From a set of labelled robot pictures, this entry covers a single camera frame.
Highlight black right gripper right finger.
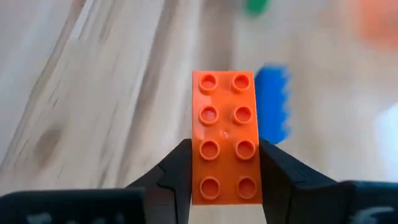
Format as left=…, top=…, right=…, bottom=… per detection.
left=259, top=138, right=354, bottom=224

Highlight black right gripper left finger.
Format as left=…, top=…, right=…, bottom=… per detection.
left=126, top=138, right=193, bottom=224

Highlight orange toy brick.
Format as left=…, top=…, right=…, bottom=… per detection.
left=191, top=70, right=264, bottom=206

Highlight blue toy brick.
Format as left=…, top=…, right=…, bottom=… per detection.
left=254, top=63, right=293, bottom=146

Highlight green toy brick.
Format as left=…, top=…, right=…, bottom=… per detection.
left=244, top=0, right=271, bottom=18

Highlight orange translucent plastic bin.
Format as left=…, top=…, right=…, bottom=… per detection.
left=351, top=0, right=398, bottom=50

